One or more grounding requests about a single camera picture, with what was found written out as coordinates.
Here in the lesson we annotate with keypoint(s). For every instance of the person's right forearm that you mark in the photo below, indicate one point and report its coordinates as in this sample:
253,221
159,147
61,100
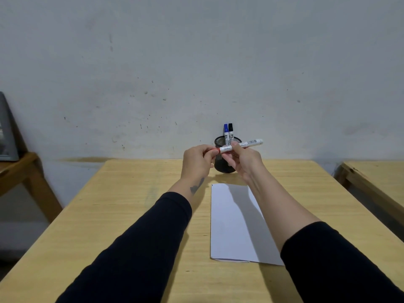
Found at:
303,227

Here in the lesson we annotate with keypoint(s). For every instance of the person's left forearm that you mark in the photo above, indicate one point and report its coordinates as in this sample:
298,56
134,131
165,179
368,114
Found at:
135,255

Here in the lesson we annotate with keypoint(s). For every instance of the blue marker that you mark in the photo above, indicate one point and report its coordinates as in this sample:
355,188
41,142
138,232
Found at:
226,130

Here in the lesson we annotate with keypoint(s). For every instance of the person's left hand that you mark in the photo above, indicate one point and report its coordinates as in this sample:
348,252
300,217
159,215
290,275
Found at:
195,164

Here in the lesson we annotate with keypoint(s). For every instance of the light wooden side table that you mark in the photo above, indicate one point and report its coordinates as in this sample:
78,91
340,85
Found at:
375,179

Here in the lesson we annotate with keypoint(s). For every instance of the person's right hand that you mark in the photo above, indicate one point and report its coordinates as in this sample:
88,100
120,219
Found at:
247,162

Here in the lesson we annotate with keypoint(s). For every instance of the red marker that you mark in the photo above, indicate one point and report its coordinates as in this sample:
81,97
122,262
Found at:
252,143

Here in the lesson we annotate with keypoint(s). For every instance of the grey flat object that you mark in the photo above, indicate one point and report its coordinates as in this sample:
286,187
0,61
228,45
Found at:
7,135

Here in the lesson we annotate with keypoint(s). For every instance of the white paper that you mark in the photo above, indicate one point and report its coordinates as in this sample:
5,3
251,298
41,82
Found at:
233,227

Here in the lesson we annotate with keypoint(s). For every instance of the black marker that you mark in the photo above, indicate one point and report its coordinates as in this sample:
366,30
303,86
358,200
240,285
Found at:
231,130

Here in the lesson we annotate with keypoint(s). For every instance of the brown wooden side table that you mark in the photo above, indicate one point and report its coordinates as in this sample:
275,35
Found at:
28,176

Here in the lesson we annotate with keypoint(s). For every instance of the black mesh pen holder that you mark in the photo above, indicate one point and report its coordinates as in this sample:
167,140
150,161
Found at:
221,165

